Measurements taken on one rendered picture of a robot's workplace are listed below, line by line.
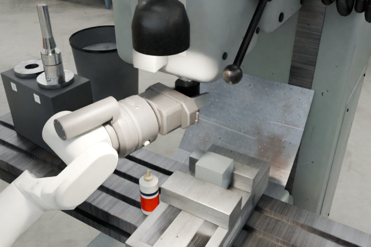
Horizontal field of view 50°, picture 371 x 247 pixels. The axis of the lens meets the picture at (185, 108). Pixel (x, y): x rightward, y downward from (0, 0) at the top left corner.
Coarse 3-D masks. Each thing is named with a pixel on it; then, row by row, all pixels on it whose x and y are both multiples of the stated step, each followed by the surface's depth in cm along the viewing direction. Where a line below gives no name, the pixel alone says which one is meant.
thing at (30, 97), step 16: (32, 64) 106; (16, 80) 100; (32, 80) 100; (48, 80) 97; (64, 80) 97; (80, 80) 100; (16, 96) 104; (32, 96) 98; (48, 96) 93; (64, 96) 95; (80, 96) 99; (16, 112) 108; (32, 112) 102; (48, 112) 96; (16, 128) 112; (32, 128) 106
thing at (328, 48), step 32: (320, 0) 90; (288, 32) 98; (320, 32) 94; (352, 32) 90; (256, 64) 107; (288, 64) 102; (320, 64) 98; (352, 64) 96; (320, 96) 101; (352, 96) 116; (320, 128) 106; (320, 160) 110; (320, 192) 116
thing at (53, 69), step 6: (42, 60) 95; (48, 60) 94; (54, 60) 94; (60, 60) 96; (48, 66) 95; (54, 66) 95; (60, 66) 96; (48, 72) 96; (54, 72) 96; (60, 72) 97; (48, 78) 97; (54, 78) 97; (60, 78) 97
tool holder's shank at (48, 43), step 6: (36, 6) 89; (42, 6) 89; (42, 12) 89; (48, 12) 90; (42, 18) 90; (48, 18) 91; (42, 24) 91; (48, 24) 91; (42, 30) 92; (48, 30) 92; (48, 36) 92; (48, 42) 93; (54, 42) 94; (48, 48) 93; (54, 48) 95
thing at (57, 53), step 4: (56, 48) 97; (40, 52) 95; (44, 52) 94; (48, 52) 94; (52, 52) 94; (56, 52) 94; (60, 52) 96; (44, 56) 94; (48, 56) 94; (52, 56) 94; (56, 56) 94
